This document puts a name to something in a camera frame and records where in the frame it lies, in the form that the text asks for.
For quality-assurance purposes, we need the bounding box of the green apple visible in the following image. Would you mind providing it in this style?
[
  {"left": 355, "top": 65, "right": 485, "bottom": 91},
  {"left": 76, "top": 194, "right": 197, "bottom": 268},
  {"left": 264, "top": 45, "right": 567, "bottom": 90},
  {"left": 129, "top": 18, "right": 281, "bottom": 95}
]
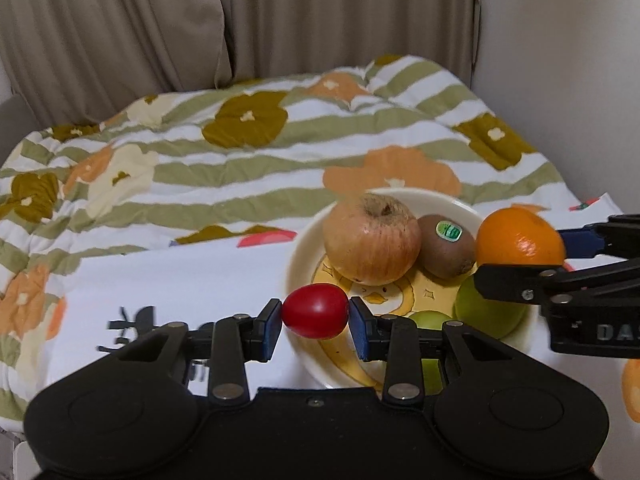
[
  {"left": 452, "top": 276, "right": 527, "bottom": 339},
  {"left": 409, "top": 310, "right": 454, "bottom": 396}
]

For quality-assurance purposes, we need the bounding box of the brown kiwi with sticker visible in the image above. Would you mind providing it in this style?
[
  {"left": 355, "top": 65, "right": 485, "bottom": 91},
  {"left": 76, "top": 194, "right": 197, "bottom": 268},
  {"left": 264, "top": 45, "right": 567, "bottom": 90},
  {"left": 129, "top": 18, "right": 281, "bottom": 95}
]
[{"left": 418, "top": 214, "right": 476, "bottom": 281}]

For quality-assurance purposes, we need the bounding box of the red wrinkled apple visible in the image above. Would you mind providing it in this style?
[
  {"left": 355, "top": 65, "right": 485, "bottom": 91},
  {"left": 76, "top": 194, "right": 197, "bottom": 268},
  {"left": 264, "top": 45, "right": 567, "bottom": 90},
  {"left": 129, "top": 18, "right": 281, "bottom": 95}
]
[{"left": 322, "top": 193, "right": 421, "bottom": 286}]

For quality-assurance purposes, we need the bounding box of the floral striped quilt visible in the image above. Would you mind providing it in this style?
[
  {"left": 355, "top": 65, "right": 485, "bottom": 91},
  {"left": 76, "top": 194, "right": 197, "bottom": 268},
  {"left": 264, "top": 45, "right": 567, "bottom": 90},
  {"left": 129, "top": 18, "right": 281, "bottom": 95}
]
[{"left": 1, "top": 55, "right": 576, "bottom": 432}]

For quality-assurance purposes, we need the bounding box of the grey bed headboard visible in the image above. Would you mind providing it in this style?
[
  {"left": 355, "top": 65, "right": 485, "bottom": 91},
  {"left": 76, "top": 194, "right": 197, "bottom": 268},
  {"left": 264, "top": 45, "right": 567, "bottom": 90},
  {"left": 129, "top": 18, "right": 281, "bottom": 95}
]
[{"left": 0, "top": 94, "right": 39, "bottom": 162}]

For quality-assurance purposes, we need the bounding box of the cream duck-print plate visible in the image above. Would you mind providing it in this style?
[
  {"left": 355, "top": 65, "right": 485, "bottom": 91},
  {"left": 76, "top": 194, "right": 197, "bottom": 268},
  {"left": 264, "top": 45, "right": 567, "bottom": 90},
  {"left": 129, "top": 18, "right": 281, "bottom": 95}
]
[{"left": 284, "top": 186, "right": 539, "bottom": 392}]

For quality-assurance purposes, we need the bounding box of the beige curtain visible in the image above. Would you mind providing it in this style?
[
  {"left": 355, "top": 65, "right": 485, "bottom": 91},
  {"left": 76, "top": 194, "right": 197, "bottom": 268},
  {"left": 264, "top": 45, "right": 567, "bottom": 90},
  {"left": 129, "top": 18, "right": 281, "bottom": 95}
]
[{"left": 0, "top": 0, "right": 482, "bottom": 129}]

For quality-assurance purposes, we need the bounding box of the orange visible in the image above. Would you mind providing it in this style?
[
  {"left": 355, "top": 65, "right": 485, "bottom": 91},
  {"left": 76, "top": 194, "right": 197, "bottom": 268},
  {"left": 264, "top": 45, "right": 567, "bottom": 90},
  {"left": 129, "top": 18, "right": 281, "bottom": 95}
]
[{"left": 475, "top": 207, "right": 566, "bottom": 266}]

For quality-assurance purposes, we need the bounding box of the cherry tomato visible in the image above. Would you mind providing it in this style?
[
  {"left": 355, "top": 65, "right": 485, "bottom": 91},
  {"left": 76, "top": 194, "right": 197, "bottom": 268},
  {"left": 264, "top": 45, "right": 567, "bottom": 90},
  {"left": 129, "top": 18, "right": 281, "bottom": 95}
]
[{"left": 281, "top": 283, "right": 348, "bottom": 340}]

